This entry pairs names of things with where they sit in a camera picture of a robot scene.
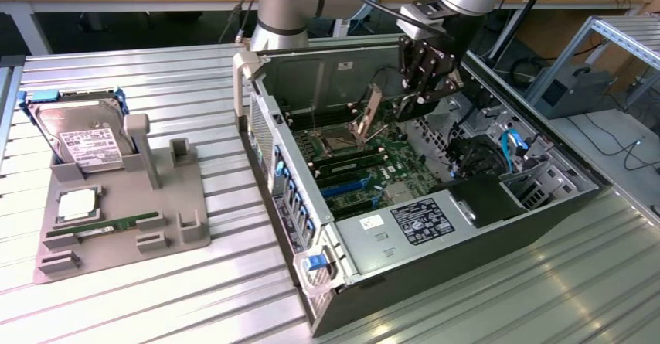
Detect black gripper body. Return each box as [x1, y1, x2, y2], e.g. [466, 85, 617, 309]
[413, 11, 487, 90]

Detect graphics card with metal bracket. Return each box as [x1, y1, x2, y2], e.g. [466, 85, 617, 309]
[354, 83, 439, 144]

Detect metal drive cage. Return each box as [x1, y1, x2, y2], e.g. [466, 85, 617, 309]
[402, 49, 517, 159]

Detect black tripod pole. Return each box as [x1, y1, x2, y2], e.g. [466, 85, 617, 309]
[487, 0, 558, 61]

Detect open metal socket cover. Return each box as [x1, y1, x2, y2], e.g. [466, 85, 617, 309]
[349, 116, 394, 144]

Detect green motherboard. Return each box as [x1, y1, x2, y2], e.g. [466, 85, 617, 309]
[281, 104, 445, 221]

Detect CPU socket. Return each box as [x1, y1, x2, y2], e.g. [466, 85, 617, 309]
[319, 127, 362, 155]

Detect grey box device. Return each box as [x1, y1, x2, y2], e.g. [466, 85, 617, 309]
[531, 67, 615, 121]

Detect black plastic fan shroud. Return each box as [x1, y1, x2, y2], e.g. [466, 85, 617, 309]
[431, 173, 531, 229]

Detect grey disk bay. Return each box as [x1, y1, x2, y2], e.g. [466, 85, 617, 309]
[499, 158, 585, 210]

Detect grey power supply unit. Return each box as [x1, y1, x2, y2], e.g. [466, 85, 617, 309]
[333, 189, 479, 278]

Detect open black PC case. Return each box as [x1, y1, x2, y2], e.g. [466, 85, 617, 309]
[231, 30, 617, 339]

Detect grey plastic parts rack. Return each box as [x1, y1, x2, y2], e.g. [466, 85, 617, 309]
[33, 114, 213, 286]

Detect hard disk in blue carrier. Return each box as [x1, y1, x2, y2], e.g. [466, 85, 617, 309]
[17, 87, 141, 175]

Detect green RAM stick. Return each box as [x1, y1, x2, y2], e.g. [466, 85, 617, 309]
[49, 212, 162, 240]

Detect silver CPU chip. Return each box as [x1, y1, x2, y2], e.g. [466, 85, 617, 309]
[57, 191, 103, 221]

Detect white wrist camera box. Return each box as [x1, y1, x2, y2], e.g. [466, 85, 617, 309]
[395, 0, 457, 40]

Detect black cable coil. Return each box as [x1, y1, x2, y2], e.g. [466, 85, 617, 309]
[509, 56, 549, 90]

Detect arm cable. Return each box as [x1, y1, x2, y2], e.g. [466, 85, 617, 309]
[317, 0, 455, 43]

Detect blue data wire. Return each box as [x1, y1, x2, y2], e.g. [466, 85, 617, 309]
[499, 126, 531, 175]

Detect aluminium profile frame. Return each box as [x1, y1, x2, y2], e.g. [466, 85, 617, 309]
[523, 14, 660, 109]

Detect black table cable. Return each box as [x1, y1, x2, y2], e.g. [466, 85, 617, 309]
[567, 115, 660, 172]

